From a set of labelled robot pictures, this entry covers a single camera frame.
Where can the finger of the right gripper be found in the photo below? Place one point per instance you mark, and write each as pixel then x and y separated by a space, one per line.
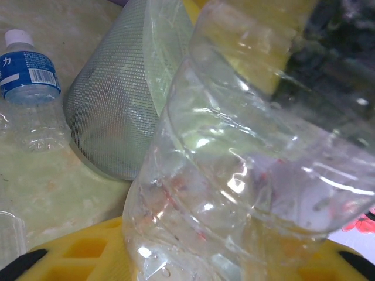
pixel 263 44

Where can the white-cap blue-label small bottle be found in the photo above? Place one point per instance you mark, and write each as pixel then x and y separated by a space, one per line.
pixel 27 70

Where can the grey metal mesh bin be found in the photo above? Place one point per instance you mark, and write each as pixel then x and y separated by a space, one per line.
pixel 108 102

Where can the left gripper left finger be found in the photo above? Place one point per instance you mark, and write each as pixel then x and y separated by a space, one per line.
pixel 88 251

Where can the crushed clear unlabelled bottle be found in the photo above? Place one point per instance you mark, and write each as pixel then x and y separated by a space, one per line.
pixel 222 164

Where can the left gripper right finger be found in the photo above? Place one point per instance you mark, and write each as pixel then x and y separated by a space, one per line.
pixel 328 269

